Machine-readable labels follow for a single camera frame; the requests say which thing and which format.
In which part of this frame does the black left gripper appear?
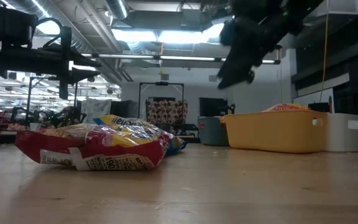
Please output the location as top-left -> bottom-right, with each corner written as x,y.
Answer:
0,26 -> 102,100

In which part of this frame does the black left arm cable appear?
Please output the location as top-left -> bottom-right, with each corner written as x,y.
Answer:
35,17 -> 64,47

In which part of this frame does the tall black frame stand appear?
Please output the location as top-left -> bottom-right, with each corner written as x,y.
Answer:
26,77 -> 79,125

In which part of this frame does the black monitor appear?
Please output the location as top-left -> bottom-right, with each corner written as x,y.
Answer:
199,97 -> 229,118

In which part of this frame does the red patterned cloth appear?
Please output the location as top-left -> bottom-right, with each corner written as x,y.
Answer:
145,99 -> 188,124

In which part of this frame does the white ceiling unit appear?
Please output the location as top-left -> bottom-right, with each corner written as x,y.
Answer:
314,0 -> 358,17

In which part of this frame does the red and yellow noodle pack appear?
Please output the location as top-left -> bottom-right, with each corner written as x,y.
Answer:
15,123 -> 170,171

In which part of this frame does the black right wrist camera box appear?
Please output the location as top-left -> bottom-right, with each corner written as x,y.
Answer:
221,17 -> 241,47

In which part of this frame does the silver ventilation duct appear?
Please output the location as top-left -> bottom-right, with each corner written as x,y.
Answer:
106,0 -> 130,20

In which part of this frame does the bright ceiling light panel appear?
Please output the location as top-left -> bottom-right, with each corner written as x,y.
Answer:
112,23 -> 226,44

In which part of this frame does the yellow hanging cable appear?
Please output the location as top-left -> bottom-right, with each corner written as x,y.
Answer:
320,0 -> 329,94

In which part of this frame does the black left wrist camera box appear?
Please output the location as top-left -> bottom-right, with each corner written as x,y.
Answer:
0,6 -> 39,47

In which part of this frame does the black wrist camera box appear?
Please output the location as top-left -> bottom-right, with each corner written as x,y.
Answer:
0,6 -> 39,47
221,17 -> 241,47

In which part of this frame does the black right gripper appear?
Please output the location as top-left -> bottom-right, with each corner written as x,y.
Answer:
218,14 -> 295,90

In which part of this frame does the black metal frame stand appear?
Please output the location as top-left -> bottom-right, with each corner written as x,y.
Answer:
138,82 -> 185,125

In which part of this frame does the white cloth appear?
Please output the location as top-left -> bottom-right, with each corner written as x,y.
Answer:
81,98 -> 112,124

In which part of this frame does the long ceiling light bar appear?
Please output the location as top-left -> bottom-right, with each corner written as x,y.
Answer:
81,53 -> 281,65

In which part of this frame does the yellow plastic bin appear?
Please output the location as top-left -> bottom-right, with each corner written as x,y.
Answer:
221,110 -> 328,154

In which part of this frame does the orange Maruchan noodle pack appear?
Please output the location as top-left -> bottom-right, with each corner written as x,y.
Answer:
261,103 -> 309,113

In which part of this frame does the white plastic bin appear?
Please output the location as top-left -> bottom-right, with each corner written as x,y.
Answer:
323,113 -> 358,152

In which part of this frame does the dark box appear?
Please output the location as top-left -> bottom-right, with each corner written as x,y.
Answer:
109,100 -> 139,119

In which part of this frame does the gray plastic bin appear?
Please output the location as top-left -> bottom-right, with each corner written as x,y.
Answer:
197,116 -> 229,146

